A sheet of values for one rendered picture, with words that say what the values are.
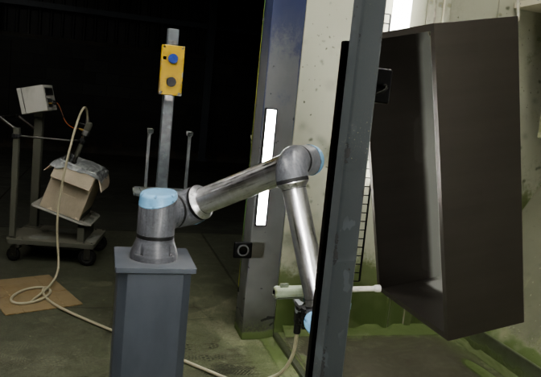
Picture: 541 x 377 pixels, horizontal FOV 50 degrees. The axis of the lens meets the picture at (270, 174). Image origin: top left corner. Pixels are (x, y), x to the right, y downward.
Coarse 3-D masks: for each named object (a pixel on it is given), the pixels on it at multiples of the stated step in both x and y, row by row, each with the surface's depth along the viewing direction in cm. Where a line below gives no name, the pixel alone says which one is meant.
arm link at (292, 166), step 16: (288, 160) 204; (304, 160) 206; (288, 176) 202; (304, 176) 204; (288, 192) 204; (304, 192) 204; (288, 208) 204; (304, 208) 203; (304, 224) 203; (304, 240) 202; (304, 256) 202; (304, 272) 202; (304, 288) 203; (304, 320) 202
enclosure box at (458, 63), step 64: (384, 64) 267; (448, 64) 209; (512, 64) 216; (384, 128) 271; (448, 128) 212; (512, 128) 220; (384, 192) 276; (448, 192) 216; (512, 192) 224; (384, 256) 281; (448, 256) 221; (512, 256) 229; (448, 320) 225; (512, 320) 234
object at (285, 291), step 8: (280, 288) 241; (288, 288) 242; (296, 288) 243; (360, 288) 252; (368, 288) 253; (376, 288) 254; (280, 296) 241; (288, 296) 242; (296, 296) 243; (296, 320) 247; (296, 328) 248
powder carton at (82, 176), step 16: (64, 160) 417; (80, 160) 454; (64, 176) 413; (80, 176) 416; (96, 176) 418; (48, 192) 418; (64, 192) 419; (80, 192) 420; (96, 192) 449; (48, 208) 420; (64, 208) 421; (80, 208) 422
